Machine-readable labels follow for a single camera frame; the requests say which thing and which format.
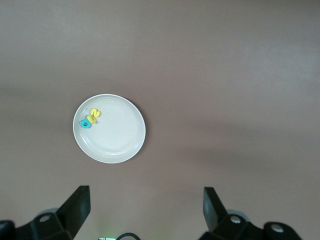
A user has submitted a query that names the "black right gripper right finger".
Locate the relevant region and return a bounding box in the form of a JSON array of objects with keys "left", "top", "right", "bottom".
[{"left": 198, "top": 186, "right": 302, "bottom": 240}]

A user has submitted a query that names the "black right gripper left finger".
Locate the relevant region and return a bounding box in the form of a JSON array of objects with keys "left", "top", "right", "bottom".
[{"left": 0, "top": 185, "right": 91, "bottom": 240}]

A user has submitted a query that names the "beige round plate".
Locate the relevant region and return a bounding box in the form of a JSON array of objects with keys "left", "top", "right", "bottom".
[{"left": 72, "top": 93, "right": 147, "bottom": 164}]

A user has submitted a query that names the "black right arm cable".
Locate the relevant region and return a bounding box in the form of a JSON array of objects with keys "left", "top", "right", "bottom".
[{"left": 117, "top": 232, "right": 141, "bottom": 240}]

